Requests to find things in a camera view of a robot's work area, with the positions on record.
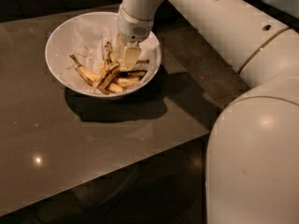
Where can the long spotted banana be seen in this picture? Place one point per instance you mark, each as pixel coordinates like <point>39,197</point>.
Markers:
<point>111,78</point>

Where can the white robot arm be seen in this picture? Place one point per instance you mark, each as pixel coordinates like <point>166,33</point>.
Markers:
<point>252,156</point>

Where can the left yellow banana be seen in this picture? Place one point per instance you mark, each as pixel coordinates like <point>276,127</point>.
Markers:
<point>88,75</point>

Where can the white bowl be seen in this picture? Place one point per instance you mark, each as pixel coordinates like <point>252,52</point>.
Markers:
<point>58,48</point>

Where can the upright back banana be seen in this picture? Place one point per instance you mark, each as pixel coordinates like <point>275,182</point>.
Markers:
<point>109,57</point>

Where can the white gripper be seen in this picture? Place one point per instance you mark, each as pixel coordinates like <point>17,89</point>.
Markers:
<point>133,29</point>

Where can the white paper liner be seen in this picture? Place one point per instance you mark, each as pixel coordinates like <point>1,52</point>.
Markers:
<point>90,34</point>

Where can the dark-edged right banana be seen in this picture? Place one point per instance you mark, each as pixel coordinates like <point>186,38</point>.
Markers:
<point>128,79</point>

